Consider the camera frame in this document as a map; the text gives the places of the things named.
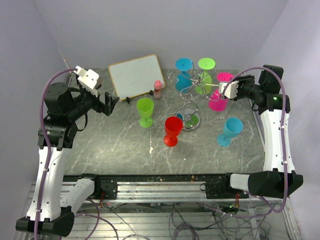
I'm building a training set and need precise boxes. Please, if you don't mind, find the red wine glass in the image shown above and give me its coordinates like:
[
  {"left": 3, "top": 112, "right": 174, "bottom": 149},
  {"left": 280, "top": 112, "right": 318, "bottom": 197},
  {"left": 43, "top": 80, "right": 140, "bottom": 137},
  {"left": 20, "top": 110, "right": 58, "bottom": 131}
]
[{"left": 163, "top": 116, "right": 183, "bottom": 147}]

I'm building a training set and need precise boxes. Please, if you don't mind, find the pink wine glass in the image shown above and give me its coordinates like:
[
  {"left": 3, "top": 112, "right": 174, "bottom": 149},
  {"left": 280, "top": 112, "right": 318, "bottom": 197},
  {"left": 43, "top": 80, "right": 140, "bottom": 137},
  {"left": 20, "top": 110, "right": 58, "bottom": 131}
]
[{"left": 208, "top": 72, "right": 233, "bottom": 112}]

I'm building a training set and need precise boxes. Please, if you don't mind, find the blue wine glass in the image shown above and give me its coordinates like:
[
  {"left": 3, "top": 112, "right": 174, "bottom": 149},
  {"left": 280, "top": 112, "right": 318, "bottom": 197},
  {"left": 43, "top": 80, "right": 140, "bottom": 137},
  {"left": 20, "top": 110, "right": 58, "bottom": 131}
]
[
  {"left": 175, "top": 58, "right": 193, "bottom": 93},
  {"left": 216, "top": 117, "right": 244, "bottom": 147}
]

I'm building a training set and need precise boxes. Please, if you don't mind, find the chrome wine glass rack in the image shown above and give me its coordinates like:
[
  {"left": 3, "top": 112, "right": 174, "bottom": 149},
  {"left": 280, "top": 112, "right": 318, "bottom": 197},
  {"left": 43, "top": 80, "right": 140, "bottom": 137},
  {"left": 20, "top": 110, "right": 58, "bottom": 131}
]
[{"left": 168, "top": 60, "right": 219, "bottom": 132}]

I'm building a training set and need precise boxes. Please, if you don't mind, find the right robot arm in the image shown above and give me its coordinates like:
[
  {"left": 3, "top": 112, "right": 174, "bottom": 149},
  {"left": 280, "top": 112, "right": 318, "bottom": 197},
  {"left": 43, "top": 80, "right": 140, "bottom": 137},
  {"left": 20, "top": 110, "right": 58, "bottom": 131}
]
[{"left": 219, "top": 64, "right": 304, "bottom": 199}]

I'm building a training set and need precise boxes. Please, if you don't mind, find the small whiteboard with wooden frame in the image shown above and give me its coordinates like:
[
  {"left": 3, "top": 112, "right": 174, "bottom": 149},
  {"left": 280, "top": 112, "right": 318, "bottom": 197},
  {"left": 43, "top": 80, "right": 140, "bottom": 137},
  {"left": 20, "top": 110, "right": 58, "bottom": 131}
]
[{"left": 108, "top": 54, "right": 166, "bottom": 101}]

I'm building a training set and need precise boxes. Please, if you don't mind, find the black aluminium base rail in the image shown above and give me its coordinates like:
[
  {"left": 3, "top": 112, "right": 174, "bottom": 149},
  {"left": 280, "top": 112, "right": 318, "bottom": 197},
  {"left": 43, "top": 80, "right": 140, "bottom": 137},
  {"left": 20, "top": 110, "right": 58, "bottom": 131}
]
[{"left": 59, "top": 172, "right": 251, "bottom": 201}]

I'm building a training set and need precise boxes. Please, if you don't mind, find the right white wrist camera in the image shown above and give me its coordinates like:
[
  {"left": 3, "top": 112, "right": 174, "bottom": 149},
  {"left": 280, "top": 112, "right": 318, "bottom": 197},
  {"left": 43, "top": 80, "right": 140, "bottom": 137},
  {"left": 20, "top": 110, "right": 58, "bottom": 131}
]
[{"left": 218, "top": 81, "right": 239, "bottom": 100}]

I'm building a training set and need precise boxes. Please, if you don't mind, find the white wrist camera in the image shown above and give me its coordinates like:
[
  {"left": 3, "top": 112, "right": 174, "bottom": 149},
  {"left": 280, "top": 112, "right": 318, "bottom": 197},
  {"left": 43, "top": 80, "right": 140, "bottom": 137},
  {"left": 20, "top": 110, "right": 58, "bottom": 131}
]
[
  {"left": 73, "top": 65, "right": 100, "bottom": 97},
  {"left": 218, "top": 81, "right": 239, "bottom": 100}
]

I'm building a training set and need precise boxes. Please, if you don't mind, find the green wine glass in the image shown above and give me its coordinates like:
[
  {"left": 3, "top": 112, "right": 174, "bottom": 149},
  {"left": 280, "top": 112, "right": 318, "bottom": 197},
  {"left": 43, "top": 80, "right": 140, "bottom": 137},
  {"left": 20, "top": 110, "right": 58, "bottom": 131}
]
[
  {"left": 194, "top": 57, "right": 216, "bottom": 95},
  {"left": 136, "top": 97, "right": 154, "bottom": 128}
]

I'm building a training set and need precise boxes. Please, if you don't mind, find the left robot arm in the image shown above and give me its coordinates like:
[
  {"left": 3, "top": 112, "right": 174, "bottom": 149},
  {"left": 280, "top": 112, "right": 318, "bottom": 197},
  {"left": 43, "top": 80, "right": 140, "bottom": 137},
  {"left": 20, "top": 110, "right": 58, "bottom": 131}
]
[{"left": 15, "top": 82, "right": 119, "bottom": 237}]

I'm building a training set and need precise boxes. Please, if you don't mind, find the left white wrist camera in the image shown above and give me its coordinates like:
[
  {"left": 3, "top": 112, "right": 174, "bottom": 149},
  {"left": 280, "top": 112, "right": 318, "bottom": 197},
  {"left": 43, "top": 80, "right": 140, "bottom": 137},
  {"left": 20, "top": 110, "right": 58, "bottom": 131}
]
[{"left": 73, "top": 65, "right": 100, "bottom": 97}]

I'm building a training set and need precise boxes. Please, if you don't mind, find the small pink bottle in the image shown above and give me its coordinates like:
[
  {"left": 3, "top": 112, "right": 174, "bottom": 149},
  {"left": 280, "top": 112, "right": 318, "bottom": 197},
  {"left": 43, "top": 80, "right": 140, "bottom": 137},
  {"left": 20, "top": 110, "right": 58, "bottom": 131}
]
[{"left": 153, "top": 80, "right": 162, "bottom": 100}]

